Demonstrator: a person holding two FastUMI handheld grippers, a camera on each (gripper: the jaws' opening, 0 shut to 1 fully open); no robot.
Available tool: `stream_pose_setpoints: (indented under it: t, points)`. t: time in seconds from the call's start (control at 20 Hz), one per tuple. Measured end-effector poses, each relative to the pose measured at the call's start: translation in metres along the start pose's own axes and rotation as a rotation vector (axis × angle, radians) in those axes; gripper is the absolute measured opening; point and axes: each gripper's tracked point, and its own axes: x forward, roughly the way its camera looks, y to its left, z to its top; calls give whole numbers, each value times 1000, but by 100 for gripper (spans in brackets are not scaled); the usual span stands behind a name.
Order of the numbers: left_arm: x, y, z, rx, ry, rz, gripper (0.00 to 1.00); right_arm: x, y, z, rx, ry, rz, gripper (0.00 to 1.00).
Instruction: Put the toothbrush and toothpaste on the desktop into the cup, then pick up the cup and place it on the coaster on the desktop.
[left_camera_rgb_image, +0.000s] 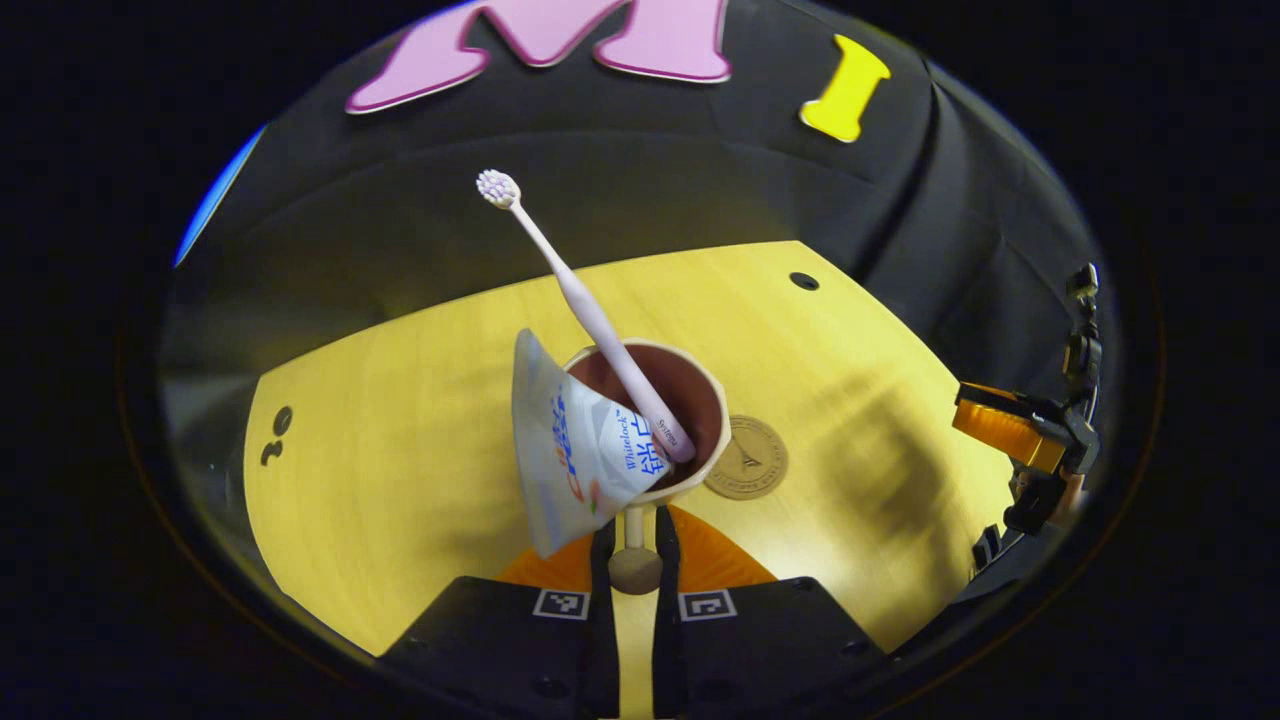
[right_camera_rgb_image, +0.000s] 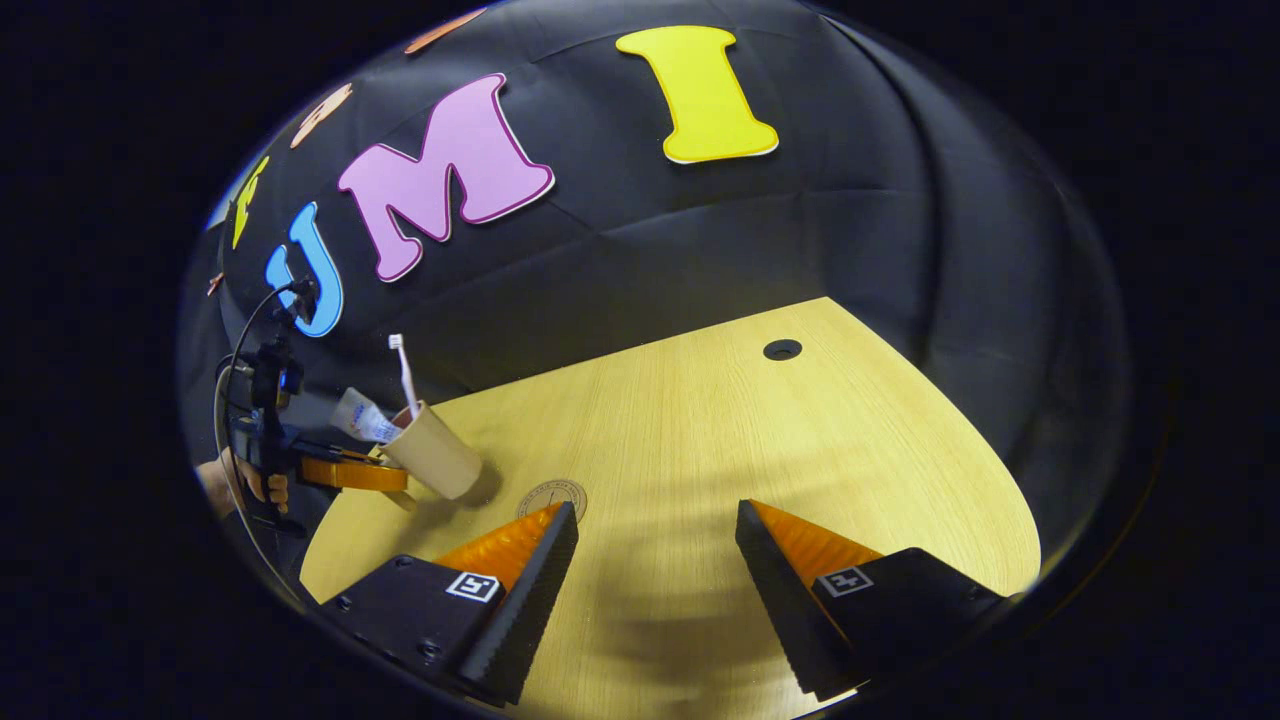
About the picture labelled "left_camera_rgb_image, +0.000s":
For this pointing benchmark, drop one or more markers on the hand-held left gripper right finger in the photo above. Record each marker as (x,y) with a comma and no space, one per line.
(667,650)

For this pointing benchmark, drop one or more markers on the white toothpaste tube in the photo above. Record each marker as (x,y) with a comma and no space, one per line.
(560,450)

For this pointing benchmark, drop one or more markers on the black backdrop cloth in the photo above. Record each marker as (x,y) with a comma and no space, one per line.
(700,170)

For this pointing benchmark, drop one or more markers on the white toothbrush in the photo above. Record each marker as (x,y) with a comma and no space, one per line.
(590,310)

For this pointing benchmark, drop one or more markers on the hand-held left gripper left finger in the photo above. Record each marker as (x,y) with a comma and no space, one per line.
(602,650)

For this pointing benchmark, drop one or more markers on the round wooden coaster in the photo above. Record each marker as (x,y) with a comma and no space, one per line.
(755,460)

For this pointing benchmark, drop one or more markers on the beige cup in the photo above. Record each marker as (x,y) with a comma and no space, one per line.
(700,400)

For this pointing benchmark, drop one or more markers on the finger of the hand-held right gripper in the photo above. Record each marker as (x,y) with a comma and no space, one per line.
(1000,425)

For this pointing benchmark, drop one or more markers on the wooden desktop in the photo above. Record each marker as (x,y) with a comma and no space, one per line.
(400,420)

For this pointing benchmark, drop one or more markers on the black desk clamp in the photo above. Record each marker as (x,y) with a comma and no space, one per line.
(986,550)

